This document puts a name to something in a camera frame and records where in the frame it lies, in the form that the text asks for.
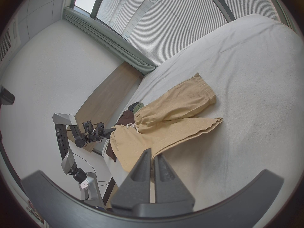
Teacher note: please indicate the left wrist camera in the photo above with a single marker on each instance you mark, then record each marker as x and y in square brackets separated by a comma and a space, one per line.
[87, 126]

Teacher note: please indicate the green garment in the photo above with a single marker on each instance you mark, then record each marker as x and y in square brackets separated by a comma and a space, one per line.
[140, 107]

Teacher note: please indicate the grey-green curtain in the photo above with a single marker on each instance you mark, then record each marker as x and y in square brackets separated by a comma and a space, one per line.
[114, 41]

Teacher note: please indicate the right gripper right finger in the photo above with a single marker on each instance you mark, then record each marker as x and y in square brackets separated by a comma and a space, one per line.
[168, 186]

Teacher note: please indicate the white air conditioner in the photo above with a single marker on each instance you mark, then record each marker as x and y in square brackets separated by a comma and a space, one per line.
[9, 41]

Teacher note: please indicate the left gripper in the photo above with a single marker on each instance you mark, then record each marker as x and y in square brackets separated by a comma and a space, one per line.
[100, 129]

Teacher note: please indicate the tan shorts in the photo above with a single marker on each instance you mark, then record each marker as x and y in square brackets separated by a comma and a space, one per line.
[171, 122]

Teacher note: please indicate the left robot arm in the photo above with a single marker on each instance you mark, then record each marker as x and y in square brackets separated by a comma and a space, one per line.
[63, 119]

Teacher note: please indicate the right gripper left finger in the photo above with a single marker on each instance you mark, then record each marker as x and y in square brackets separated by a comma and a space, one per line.
[140, 186]

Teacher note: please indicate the window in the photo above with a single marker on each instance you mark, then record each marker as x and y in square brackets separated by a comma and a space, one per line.
[166, 13]

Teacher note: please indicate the brown garment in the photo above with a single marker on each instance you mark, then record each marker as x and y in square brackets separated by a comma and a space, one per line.
[125, 119]

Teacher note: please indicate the bed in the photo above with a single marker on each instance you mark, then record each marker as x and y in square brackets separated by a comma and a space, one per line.
[237, 91]

